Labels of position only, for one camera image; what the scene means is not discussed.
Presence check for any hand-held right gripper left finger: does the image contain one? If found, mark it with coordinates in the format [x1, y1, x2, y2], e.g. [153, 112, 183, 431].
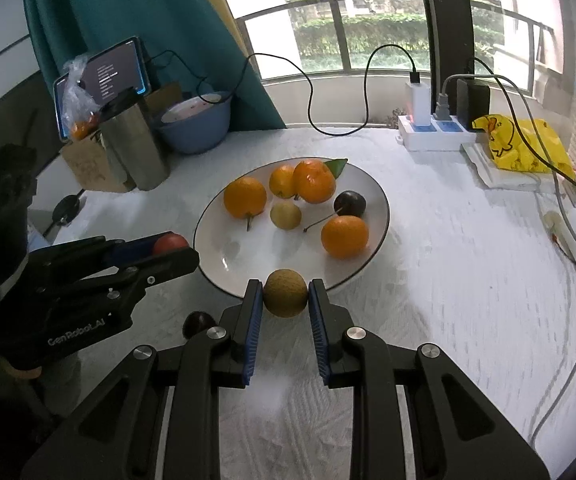
[20, 279, 265, 480]

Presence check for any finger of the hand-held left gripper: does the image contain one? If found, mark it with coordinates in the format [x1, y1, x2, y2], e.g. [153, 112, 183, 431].
[108, 246, 201, 308]
[30, 232, 191, 273]

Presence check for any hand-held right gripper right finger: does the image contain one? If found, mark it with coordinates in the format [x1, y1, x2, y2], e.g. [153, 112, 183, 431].
[308, 277, 551, 480]

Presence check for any red cherry tomato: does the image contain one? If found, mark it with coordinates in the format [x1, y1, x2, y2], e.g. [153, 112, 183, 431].
[153, 232, 190, 256]

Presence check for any green-brown longan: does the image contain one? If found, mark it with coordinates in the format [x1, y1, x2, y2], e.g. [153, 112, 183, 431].
[263, 269, 309, 318]
[270, 200, 303, 232]

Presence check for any dark plum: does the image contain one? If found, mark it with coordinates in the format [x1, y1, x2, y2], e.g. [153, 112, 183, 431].
[183, 311, 217, 341]
[303, 190, 367, 233]

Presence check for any white plate dark rim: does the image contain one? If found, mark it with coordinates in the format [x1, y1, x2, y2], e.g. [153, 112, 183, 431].
[193, 156, 390, 297]

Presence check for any mandarin with green leaf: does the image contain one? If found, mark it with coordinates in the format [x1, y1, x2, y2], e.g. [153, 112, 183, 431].
[293, 157, 349, 205]

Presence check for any cardboard box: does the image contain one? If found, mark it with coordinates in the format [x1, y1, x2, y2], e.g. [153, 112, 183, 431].
[60, 82, 183, 193]

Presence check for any steel tumbler black lid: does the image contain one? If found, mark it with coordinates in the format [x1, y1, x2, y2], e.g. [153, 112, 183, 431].
[98, 87, 171, 192]

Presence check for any blue plastic bowl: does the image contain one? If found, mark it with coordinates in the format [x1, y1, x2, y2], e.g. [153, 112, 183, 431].
[154, 91, 233, 156]

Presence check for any white dish pink rim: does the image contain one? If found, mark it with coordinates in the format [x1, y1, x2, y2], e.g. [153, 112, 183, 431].
[160, 92, 229, 125]

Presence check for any clear plastic bag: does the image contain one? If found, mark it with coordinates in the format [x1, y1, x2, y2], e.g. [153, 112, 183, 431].
[60, 52, 103, 142]

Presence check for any tablet with blue case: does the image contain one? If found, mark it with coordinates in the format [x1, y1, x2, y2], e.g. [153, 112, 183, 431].
[52, 35, 151, 142]

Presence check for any teal curtain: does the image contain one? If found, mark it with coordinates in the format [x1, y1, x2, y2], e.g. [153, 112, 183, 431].
[22, 0, 286, 133]

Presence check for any white blue power strip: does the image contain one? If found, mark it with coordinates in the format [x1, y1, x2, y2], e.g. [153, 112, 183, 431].
[397, 112, 486, 152]

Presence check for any white folded paper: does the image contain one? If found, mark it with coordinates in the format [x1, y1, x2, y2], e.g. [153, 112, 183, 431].
[460, 142, 554, 192]

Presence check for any white charger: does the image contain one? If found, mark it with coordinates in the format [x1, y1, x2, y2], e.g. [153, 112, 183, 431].
[405, 80, 434, 127]

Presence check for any long white device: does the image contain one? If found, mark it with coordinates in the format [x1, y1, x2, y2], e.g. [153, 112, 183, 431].
[543, 200, 576, 311]

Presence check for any yellow printed bag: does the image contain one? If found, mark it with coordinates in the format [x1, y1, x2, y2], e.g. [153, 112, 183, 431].
[470, 114, 576, 181]

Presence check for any black power adapter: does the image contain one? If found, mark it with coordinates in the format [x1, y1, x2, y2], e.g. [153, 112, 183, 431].
[455, 77, 491, 131]

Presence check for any balcony railing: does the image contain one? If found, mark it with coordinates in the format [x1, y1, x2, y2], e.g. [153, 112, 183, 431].
[235, 0, 559, 86]

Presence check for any black charging cable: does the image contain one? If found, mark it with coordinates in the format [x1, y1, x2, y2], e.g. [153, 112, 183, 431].
[145, 44, 421, 137]

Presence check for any grey cable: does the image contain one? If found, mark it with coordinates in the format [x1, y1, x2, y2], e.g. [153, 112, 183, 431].
[440, 74, 576, 448]

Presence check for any black adapter cable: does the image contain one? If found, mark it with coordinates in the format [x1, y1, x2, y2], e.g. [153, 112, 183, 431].
[465, 57, 576, 191]

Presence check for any dark door frame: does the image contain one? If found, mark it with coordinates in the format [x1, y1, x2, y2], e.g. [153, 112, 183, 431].
[415, 0, 474, 106]

